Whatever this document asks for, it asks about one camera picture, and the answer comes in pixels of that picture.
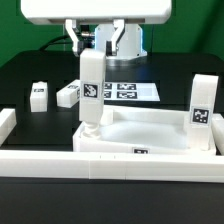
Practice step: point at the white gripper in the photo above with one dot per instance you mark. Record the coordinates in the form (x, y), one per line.
(96, 12)

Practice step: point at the white front fence bar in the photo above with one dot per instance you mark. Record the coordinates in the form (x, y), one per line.
(51, 164)

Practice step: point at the white right fence block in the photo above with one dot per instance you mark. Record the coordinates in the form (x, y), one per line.
(218, 132)

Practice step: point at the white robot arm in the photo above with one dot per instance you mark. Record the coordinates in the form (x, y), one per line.
(130, 45)

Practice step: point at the white desk top tray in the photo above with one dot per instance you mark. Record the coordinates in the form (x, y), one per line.
(146, 131)

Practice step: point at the white left fence block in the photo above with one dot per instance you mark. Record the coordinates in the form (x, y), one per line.
(7, 123)

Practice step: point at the printed marker sheet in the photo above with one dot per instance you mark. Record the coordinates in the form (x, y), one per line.
(131, 92)

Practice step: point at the white fence block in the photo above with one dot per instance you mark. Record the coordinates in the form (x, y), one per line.
(7, 123)
(218, 132)

